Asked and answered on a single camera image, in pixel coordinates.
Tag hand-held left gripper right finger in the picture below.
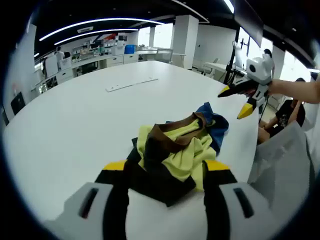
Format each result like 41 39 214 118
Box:
202 159 277 240

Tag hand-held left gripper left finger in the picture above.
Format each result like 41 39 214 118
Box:
44 159 131 240

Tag yellow garment with dark sleeves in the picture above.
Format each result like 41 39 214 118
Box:
126 101 230 208

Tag black tripod stand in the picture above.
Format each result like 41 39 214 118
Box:
223 34 251 85

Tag dark hanging screen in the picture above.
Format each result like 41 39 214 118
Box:
233 0 265 48

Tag white square pillar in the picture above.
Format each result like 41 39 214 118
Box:
172 14 200 71

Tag white table cover strip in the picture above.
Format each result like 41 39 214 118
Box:
104 77 159 93

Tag black chair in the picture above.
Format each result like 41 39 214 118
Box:
10 91 26 116

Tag white cabinet row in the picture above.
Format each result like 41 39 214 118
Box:
56 52 140 83

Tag short curved ceiling light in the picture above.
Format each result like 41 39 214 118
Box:
53 28 140 46

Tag long curved ceiling light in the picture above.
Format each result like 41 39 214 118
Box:
38 17 166 42

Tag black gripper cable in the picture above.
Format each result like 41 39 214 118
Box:
258 96 270 123

